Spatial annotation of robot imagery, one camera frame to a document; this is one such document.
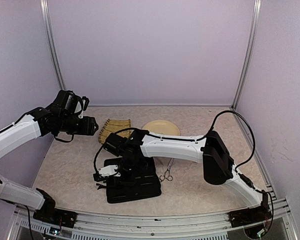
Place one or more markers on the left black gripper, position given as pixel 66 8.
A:
pixel 88 128

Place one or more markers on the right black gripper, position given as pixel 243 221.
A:
pixel 130 180

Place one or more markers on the black zip tool case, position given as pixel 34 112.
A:
pixel 140 183

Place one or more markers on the straight silver scissors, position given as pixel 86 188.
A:
pixel 167 173

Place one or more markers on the long black hair clip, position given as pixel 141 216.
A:
pixel 100 186

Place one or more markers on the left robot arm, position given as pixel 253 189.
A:
pixel 65 114

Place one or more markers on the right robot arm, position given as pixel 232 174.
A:
pixel 208 150

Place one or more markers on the woven bamboo tray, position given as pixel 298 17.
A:
pixel 112 126

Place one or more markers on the cream round plate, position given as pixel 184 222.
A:
pixel 163 127

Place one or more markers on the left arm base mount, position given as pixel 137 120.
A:
pixel 58 217

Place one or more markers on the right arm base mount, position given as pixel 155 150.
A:
pixel 247 216

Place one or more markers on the aluminium front rail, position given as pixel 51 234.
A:
pixel 208 226

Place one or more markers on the left aluminium frame post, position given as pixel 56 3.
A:
pixel 51 43

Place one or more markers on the aluminium frame post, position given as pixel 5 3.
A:
pixel 248 53
pixel 51 43

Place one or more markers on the right aluminium frame post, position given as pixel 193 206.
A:
pixel 248 53

